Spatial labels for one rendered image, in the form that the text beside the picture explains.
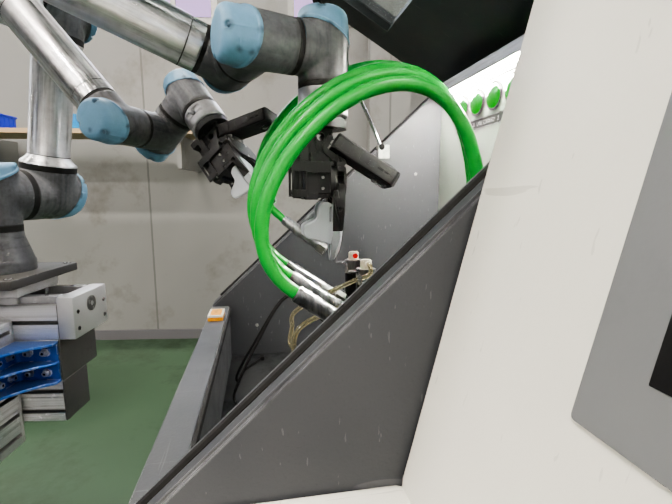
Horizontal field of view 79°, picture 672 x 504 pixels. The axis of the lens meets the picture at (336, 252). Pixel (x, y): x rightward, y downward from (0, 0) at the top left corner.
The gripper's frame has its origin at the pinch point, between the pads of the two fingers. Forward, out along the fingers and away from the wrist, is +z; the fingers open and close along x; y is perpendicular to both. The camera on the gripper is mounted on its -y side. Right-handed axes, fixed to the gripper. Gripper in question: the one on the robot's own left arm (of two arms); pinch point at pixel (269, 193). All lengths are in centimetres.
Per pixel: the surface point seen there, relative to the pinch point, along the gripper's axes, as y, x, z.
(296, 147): -15.1, 29.9, 17.9
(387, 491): -4, 30, 45
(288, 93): 10, -201, -182
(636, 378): -22, 42, 45
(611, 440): -20, 42, 46
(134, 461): 154, -78, -1
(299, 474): 0, 33, 41
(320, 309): -6.2, 25.4, 29.8
